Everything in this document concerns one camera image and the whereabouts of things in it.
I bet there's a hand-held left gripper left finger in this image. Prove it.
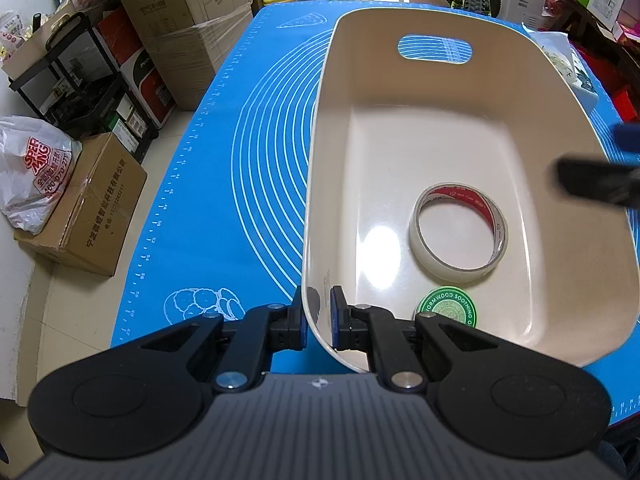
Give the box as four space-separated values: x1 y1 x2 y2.
114 285 309 393

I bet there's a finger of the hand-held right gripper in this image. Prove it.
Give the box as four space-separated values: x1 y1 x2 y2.
556 156 640 207
612 122 640 154

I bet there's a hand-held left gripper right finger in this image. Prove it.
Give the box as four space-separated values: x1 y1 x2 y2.
330 285 502 394

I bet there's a clear tape roll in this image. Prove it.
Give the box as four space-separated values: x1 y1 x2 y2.
409 184 509 277

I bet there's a green round tin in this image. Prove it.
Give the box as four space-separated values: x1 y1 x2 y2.
413 285 482 329

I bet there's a beige plastic basin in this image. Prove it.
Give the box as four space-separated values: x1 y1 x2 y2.
301 7 639 375

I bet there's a white tissue pack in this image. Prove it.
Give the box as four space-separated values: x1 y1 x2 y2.
525 29 599 112

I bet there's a blue silicone baking mat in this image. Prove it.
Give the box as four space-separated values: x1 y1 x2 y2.
110 0 640 433

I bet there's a cardboard box with black print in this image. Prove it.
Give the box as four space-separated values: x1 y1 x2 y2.
14 132 149 277

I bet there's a red and white box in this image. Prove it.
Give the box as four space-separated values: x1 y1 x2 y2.
97 7 177 129

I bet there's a black shelf rack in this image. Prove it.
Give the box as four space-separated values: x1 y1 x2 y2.
9 12 177 162

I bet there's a white plastic bag red print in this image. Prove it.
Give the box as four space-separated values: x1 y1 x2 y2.
0 115 84 235

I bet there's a large taped cardboard box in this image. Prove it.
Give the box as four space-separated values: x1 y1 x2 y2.
119 0 254 112

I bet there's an open cardboard box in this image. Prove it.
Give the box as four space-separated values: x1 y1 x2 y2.
0 9 81 82

